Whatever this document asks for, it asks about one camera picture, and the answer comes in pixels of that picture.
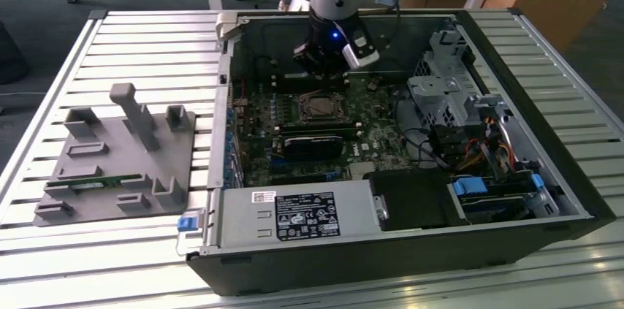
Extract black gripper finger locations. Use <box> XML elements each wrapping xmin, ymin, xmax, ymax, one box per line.
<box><xmin>332</xmin><ymin>67</ymin><xmax>351</xmax><ymax>93</ymax></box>
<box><xmin>311</xmin><ymin>69</ymin><xmax>332</xmax><ymax>94</ymax></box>

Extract silver CPU with green edge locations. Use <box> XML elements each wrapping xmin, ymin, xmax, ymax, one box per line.
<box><xmin>311</xmin><ymin>99</ymin><xmax>338</xmax><ymax>115</ymax></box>

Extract CPU socket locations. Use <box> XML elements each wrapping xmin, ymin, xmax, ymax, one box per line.
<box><xmin>296</xmin><ymin>91</ymin><xmax>351</xmax><ymax>123</ymax></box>

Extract black RAM slot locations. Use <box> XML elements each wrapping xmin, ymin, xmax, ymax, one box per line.
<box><xmin>282</xmin><ymin>131</ymin><xmax>363</xmax><ymax>139</ymax></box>
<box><xmin>282</xmin><ymin>121</ymin><xmax>360</xmax><ymax>128</ymax></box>
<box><xmin>282</xmin><ymin>128</ymin><xmax>360</xmax><ymax>134</ymax></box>
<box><xmin>282</xmin><ymin>124</ymin><xmax>363</xmax><ymax>131</ymax></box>

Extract green motherboard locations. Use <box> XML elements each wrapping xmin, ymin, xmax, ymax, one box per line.
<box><xmin>228</xmin><ymin>75</ymin><xmax>416</xmax><ymax>189</ymax></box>

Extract black graphics card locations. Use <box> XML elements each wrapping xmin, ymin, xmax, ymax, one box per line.
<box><xmin>280</xmin><ymin>134</ymin><xmax>346</xmax><ymax>161</ymax></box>

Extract metal drive cage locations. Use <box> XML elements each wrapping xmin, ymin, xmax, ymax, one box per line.
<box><xmin>407</xmin><ymin>29</ymin><xmax>492</xmax><ymax>131</ymax></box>

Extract small silver heat sink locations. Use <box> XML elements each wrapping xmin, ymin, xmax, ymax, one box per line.
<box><xmin>348</xmin><ymin>162</ymin><xmax>379</xmax><ymax>178</ymax></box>

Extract black plastic shroud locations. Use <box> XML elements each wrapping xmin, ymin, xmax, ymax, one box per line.
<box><xmin>368</xmin><ymin>171</ymin><xmax>470</xmax><ymax>232</ymax></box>

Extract blue disk carrier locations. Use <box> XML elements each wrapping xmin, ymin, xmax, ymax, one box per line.
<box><xmin>451</xmin><ymin>176</ymin><xmax>488</xmax><ymax>200</ymax></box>

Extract grey power supply unit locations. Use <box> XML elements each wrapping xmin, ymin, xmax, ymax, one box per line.
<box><xmin>214</xmin><ymin>181</ymin><xmax>390</xmax><ymax>251</ymax></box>

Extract grey parts rack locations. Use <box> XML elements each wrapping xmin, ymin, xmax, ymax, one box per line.
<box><xmin>31</xmin><ymin>82</ymin><xmax>198</xmax><ymax>229</ymax></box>

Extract blue case latch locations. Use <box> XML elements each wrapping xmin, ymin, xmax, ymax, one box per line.
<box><xmin>178</xmin><ymin>213</ymin><xmax>206</xmax><ymax>233</ymax></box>

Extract green RAM stick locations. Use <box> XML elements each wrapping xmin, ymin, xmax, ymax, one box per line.
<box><xmin>46</xmin><ymin>173</ymin><xmax>147</xmax><ymax>193</ymax></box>

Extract black PC case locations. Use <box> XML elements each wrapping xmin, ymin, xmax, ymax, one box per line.
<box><xmin>184</xmin><ymin>7</ymin><xmax>616</xmax><ymax>297</ymax></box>

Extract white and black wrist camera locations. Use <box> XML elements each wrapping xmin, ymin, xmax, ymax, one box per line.
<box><xmin>339</xmin><ymin>26</ymin><xmax>382</xmax><ymax>69</ymax></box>

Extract orange power wire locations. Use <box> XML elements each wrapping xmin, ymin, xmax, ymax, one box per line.
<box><xmin>458</xmin><ymin>140</ymin><xmax>488</xmax><ymax>171</ymax></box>

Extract yellow power wire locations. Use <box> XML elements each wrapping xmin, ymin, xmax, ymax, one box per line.
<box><xmin>484</xmin><ymin>113</ymin><xmax>516</xmax><ymax>169</ymax></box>

